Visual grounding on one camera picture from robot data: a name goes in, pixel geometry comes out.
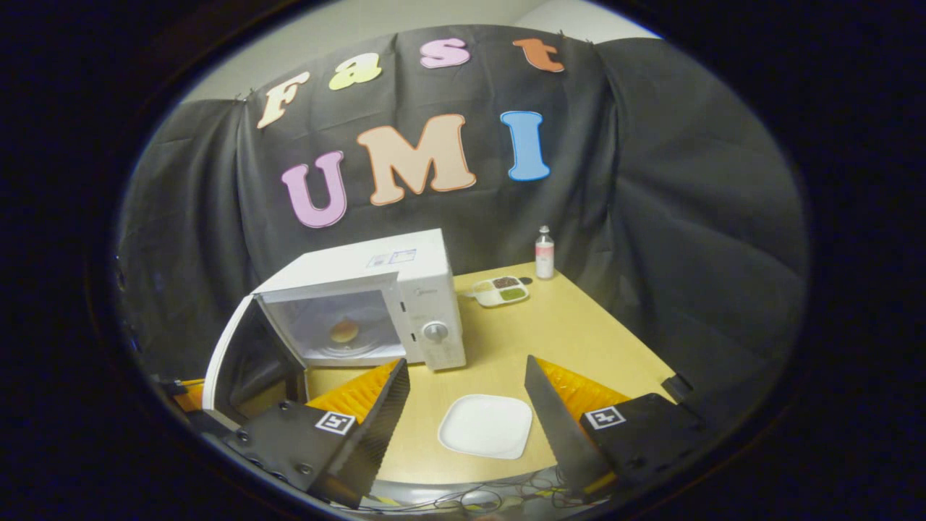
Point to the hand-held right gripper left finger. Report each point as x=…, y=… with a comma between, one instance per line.
x=380, y=434

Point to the white divided dish with seeds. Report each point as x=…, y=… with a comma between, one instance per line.
x=499, y=293

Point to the white microwave oven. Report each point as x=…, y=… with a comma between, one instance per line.
x=427, y=289

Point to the brown doughnut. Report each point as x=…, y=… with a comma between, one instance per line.
x=344, y=331

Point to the black table bracket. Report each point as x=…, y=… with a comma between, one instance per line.
x=678, y=387

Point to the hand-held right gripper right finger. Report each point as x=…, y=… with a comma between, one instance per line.
x=557, y=434

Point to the white square plate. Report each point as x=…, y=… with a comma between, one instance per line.
x=485, y=427

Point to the clear bottle with pink label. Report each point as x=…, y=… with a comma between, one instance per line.
x=545, y=253

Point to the black backdrop cloth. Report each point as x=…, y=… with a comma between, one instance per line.
x=687, y=217

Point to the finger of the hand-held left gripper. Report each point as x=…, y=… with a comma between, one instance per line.
x=189, y=396

